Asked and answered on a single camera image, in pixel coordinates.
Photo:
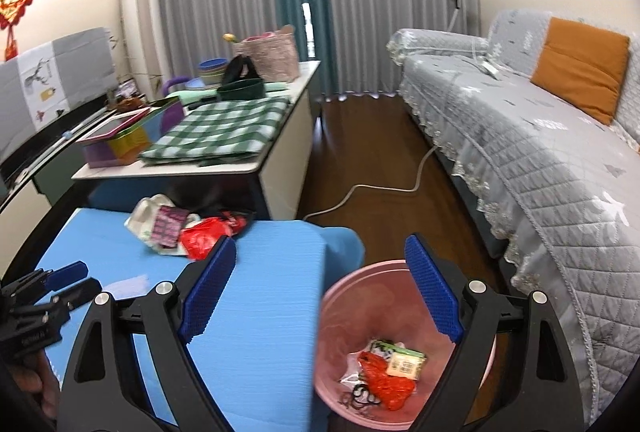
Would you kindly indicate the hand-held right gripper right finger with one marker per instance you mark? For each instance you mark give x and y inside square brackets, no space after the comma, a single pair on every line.
[435,292]

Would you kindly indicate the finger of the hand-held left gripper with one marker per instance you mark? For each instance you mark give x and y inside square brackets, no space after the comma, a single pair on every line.
[80,293]
[67,273]

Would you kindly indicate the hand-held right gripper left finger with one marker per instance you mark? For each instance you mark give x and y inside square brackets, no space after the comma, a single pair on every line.
[210,297]

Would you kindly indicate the green snack packet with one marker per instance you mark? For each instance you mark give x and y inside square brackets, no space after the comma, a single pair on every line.
[405,362]

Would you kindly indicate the pink plastic bin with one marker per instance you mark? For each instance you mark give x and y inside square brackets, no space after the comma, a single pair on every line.
[345,312]

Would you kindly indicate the large red plastic bag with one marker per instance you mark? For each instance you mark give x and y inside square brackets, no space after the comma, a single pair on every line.
[387,387]

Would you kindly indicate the clear plastic wrapper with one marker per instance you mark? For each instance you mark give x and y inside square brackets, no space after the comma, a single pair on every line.
[350,377]

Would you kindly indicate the person's left hand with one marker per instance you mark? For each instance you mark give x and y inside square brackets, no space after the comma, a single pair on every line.
[32,382]

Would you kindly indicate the white foam net sleeve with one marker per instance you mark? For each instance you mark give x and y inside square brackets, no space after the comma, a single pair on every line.
[127,286]

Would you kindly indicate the small red plastic bag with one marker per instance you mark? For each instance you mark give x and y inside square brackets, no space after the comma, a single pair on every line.
[200,239]

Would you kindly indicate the blue foam mat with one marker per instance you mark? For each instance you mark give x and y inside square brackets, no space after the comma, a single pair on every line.
[270,287]

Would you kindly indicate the maroon patterned packet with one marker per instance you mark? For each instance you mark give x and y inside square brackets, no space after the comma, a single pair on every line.
[167,227]

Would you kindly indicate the white crumpled wrapper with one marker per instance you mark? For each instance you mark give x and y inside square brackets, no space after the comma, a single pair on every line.
[142,217]

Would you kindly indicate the television stand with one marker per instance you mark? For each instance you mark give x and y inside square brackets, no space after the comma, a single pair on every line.
[55,177]

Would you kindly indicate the white rod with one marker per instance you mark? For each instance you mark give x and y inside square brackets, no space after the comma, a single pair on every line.
[65,135]

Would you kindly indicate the colourful tin box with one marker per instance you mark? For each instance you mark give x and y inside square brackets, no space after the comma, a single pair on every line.
[120,144]

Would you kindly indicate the white coffee table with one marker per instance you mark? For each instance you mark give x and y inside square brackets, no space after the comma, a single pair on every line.
[285,146]

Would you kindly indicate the green checkered cloth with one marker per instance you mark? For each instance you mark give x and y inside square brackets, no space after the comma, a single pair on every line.
[220,126]

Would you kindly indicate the grey quilted sofa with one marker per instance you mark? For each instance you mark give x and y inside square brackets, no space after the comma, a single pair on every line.
[525,136]

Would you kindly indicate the dark brown ornament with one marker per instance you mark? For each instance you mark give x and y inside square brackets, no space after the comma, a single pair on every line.
[132,102]

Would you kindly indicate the pale green tray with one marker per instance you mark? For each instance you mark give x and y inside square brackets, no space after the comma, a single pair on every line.
[197,97]

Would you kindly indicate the grey television cover cloth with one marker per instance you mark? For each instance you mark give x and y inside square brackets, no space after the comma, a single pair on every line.
[75,66]

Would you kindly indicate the dark green bowl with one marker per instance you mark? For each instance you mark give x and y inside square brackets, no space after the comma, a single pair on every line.
[242,90]

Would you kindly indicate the stack of coloured bowls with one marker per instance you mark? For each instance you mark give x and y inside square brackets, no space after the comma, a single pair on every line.
[212,69]

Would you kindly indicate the black bag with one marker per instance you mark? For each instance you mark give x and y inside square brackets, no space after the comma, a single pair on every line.
[237,69]

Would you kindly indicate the pink lace basket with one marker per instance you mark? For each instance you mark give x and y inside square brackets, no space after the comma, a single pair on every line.
[272,56]

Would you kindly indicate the yellow flower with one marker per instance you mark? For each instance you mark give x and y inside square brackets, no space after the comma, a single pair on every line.
[229,38]

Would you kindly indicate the white standing air conditioner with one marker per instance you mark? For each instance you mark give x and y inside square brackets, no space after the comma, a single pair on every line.
[142,21]

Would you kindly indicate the orange cushion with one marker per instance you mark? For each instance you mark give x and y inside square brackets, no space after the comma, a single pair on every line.
[575,66]

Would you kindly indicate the small photo frame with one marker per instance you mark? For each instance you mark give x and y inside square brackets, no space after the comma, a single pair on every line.
[127,89]

